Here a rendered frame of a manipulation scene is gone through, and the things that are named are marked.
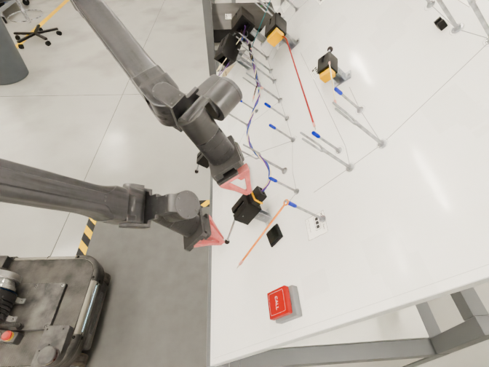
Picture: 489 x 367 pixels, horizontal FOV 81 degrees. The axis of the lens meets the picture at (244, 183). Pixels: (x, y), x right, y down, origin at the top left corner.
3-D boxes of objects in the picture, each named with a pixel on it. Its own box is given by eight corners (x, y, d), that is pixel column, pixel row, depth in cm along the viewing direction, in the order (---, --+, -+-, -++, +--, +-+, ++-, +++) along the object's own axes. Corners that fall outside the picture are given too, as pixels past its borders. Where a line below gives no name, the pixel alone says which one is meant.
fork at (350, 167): (355, 168, 55) (305, 135, 48) (348, 173, 56) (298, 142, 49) (352, 161, 57) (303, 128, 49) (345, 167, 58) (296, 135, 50)
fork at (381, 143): (388, 144, 51) (340, 105, 44) (379, 151, 52) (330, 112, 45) (384, 137, 53) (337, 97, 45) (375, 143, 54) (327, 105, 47)
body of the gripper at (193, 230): (204, 206, 71) (180, 192, 67) (209, 237, 63) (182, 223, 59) (188, 222, 73) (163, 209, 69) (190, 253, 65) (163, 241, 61)
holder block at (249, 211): (244, 213, 71) (231, 208, 69) (257, 197, 69) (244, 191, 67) (247, 225, 68) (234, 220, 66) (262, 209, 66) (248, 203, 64)
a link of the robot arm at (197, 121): (168, 120, 51) (184, 122, 47) (193, 95, 53) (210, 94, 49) (191, 147, 55) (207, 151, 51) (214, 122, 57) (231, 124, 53)
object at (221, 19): (211, 44, 137) (209, 29, 132) (212, 16, 160) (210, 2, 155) (279, 42, 138) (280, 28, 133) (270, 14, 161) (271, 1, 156)
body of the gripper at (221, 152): (235, 140, 61) (216, 113, 57) (246, 166, 54) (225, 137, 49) (210, 156, 62) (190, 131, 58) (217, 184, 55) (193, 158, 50)
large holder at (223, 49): (264, 37, 118) (236, 14, 110) (251, 73, 114) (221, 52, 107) (255, 44, 123) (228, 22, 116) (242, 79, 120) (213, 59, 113)
